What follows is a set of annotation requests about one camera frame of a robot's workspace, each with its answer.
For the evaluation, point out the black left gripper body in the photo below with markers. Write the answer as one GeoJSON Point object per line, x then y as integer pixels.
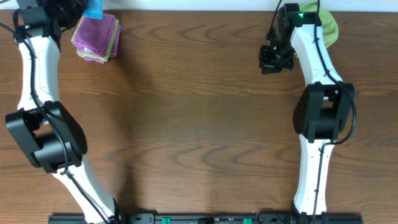
{"type": "Point", "coordinates": [73, 13]}

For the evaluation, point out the green crumpled cloth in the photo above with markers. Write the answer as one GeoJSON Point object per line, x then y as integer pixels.
{"type": "Point", "coordinates": [329, 25]}

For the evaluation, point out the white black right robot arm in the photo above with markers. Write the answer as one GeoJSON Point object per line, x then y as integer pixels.
{"type": "Point", "coordinates": [325, 114]}

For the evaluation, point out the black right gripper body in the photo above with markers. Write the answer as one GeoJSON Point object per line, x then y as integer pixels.
{"type": "Point", "coordinates": [279, 56]}

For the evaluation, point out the purple folded cloth bottom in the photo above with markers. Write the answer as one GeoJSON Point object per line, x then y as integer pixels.
{"type": "Point", "coordinates": [113, 52]}

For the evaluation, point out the purple folded cloth top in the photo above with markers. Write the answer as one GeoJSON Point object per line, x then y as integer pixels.
{"type": "Point", "coordinates": [94, 34]}

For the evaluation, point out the blue microfiber cloth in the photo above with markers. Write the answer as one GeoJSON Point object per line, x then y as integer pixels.
{"type": "Point", "coordinates": [94, 9]}

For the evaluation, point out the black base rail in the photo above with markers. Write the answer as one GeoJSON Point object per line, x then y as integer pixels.
{"type": "Point", "coordinates": [264, 218]}

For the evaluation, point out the green folded cloth middle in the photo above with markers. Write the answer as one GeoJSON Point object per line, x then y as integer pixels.
{"type": "Point", "coordinates": [86, 52]}

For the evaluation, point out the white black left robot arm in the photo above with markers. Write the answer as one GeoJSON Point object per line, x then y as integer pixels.
{"type": "Point", "coordinates": [45, 131]}

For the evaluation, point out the purple folded cloth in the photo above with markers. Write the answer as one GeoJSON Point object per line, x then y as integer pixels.
{"type": "Point", "coordinates": [94, 34]}
{"type": "Point", "coordinates": [113, 52]}

